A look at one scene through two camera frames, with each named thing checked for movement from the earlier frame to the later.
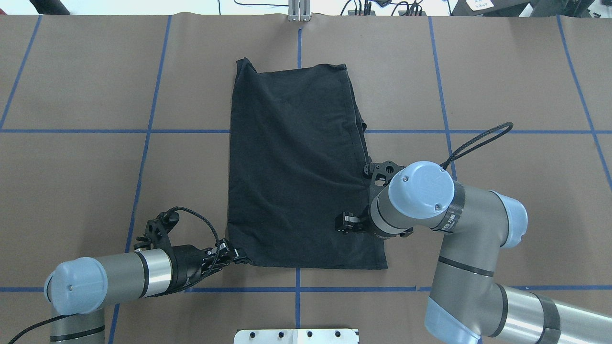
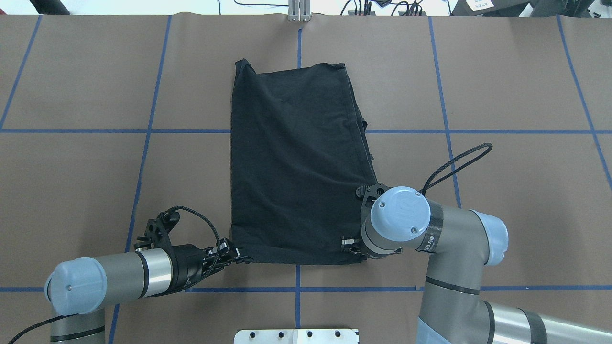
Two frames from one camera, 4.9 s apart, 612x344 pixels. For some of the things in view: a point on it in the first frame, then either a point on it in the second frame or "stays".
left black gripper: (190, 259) stays
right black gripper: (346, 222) to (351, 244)
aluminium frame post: (299, 10) stays
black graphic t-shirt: (298, 155) stays
